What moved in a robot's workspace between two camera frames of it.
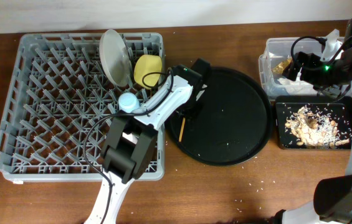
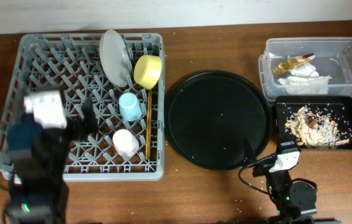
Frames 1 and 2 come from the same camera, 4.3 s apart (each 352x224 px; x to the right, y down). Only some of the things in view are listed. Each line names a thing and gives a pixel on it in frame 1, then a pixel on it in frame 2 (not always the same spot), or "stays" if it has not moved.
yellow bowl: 147,64 stays
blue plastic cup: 128,102 stays
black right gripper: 312,61 to 250,157
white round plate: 114,57 stays
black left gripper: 194,110 to 81,126
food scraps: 313,129 stays
